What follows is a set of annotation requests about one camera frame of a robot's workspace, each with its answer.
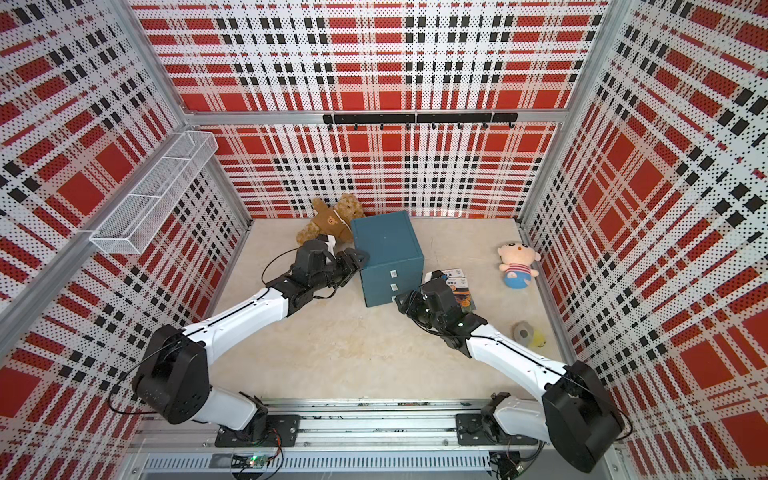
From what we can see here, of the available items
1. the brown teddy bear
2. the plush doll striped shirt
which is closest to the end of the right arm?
the plush doll striped shirt

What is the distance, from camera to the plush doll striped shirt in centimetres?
98

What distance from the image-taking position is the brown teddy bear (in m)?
1.10

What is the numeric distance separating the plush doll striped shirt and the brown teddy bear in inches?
22.5

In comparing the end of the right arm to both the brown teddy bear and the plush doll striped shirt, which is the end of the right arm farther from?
the brown teddy bear
